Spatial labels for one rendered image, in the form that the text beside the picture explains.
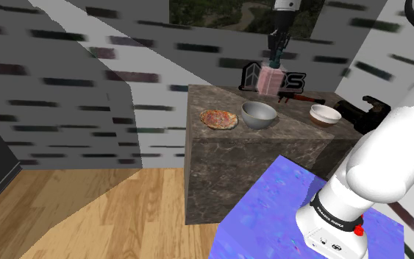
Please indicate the black appliance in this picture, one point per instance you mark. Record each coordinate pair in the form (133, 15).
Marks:
(360, 116)

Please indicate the blue purple robot stand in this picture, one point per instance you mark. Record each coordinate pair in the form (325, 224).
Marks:
(264, 215)

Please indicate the black logo sign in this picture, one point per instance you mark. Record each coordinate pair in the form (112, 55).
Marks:
(296, 81)

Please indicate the pink bottle with teal top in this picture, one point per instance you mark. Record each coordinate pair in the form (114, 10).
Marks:
(270, 81)

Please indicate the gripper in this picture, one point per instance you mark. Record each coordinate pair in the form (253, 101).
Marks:
(277, 41)

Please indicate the brown marble counter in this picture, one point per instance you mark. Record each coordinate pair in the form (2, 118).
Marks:
(242, 168)

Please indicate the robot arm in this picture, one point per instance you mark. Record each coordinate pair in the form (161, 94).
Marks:
(371, 172)

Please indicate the white and brown bowl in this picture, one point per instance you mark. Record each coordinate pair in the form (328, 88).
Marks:
(324, 114)

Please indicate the grey bowl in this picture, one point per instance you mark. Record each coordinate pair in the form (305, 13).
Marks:
(258, 116)

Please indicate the round pizza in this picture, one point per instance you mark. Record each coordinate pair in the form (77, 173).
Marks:
(218, 119)

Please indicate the green landscape wall picture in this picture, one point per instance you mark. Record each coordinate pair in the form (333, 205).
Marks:
(221, 14)

